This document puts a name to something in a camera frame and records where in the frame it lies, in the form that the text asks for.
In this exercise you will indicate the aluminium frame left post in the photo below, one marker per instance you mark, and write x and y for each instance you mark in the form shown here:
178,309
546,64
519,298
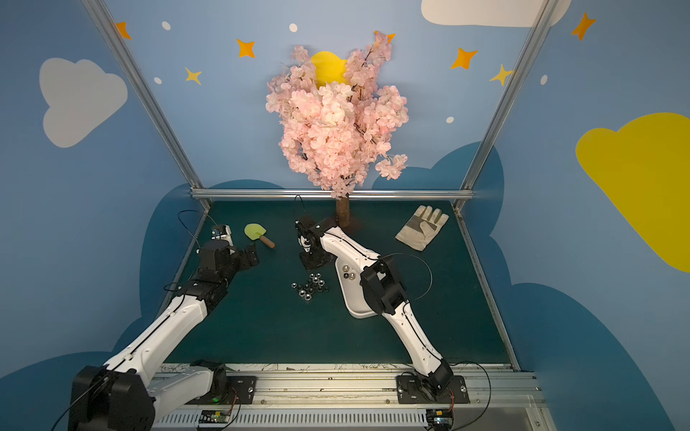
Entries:
101,17

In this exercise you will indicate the pink cherry blossom tree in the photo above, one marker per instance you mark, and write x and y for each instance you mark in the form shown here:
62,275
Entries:
338,122

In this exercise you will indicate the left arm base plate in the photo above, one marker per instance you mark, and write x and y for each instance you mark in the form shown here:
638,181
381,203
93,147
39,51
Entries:
238,390

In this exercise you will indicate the green toy shovel wooden handle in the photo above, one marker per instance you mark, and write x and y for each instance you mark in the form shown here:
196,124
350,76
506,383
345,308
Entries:
256,232

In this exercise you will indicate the white storage box tray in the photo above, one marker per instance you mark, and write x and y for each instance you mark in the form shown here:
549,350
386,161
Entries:
376,291

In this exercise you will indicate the aluminium frame right post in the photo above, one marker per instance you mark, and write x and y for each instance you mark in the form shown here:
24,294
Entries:
526,59

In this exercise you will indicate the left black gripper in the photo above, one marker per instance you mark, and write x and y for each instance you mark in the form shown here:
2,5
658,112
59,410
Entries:
246,256

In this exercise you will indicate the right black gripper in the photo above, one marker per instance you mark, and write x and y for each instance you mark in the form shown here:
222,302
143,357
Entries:
312,254

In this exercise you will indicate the aluminium front rail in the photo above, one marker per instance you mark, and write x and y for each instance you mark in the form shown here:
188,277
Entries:
363,397

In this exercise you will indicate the right green circuit board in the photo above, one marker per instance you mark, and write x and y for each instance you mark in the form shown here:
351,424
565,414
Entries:
439,419

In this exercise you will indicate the left green circuit board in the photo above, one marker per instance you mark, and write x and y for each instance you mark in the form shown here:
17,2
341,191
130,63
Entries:
214,418

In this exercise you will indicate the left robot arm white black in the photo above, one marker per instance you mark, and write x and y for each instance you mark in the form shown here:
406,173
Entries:
121,394

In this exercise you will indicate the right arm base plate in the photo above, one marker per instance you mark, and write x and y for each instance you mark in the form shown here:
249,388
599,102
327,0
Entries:
411,390

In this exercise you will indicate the grey work glove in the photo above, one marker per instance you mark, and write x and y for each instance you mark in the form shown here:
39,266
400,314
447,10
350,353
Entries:
422,228

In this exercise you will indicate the aluminium frame post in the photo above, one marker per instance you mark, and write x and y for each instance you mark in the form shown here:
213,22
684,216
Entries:
526,59
101,17

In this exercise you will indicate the green circuit board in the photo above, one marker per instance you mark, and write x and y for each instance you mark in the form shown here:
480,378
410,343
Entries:
214,418
439,419

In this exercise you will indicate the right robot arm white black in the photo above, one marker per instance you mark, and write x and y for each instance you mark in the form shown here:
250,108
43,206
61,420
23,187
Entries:
427,362

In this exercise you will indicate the steel nut pile right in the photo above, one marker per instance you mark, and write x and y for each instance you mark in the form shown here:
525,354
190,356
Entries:
322,286

